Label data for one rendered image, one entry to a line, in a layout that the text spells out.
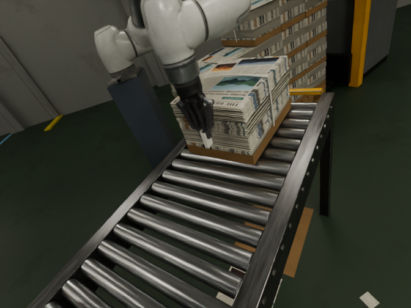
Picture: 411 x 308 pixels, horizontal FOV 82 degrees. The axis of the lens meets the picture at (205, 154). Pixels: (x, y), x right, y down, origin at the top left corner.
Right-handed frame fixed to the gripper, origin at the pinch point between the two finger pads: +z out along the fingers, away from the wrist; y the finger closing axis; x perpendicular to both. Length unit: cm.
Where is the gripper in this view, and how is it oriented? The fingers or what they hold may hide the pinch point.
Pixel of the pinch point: (206, 137)
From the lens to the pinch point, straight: 77.1
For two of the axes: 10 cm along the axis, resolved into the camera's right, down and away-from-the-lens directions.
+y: -8.2, -1.2, 5.6
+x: -5.0, 6.4, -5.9
